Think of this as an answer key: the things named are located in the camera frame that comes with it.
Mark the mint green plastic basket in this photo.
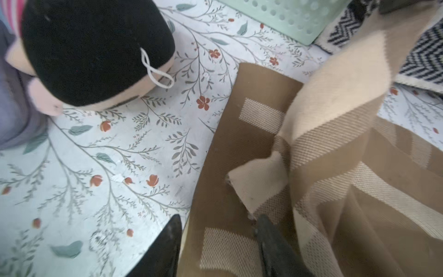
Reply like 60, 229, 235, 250
222, 0, 351, 45

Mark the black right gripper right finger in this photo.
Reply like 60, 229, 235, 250
254, 215, 313, 277

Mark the grey purple rolled cloth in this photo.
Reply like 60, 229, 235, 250
1, 1, 47, 150

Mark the plush doll black hair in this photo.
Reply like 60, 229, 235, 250
1, 1, 175, 116

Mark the brown beige plaid scarf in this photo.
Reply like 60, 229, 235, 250
176, 0, 443, 277

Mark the black white zigzag scarf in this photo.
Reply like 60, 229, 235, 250
315, 1, 443, 93

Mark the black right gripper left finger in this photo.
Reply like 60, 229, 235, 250
126, 214, 183, 277

